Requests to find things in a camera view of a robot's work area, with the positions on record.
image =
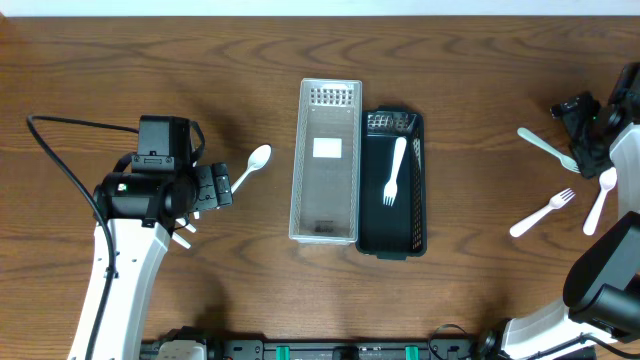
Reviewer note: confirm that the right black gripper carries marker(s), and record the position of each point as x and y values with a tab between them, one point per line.
578	128

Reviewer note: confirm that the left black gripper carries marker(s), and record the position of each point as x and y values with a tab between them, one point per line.
220	183

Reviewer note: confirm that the pale green plastic fork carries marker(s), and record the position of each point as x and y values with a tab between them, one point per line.
566	161

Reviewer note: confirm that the white plastic fork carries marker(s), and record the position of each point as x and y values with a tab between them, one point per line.
391	188
556	202

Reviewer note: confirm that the black plastic basket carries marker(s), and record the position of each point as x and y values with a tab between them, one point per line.
400	231

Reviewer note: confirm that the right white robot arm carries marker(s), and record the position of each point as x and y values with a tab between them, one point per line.
600	302

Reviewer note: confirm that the white plastic spoon left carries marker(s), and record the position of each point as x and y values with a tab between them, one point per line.
251	165

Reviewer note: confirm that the white plastic spoon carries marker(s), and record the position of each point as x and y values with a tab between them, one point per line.
251	165
607	181

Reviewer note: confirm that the white plastic spoon right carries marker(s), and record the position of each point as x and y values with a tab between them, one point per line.
607	181

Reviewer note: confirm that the clear plastic basket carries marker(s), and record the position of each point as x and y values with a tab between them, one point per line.
326	175

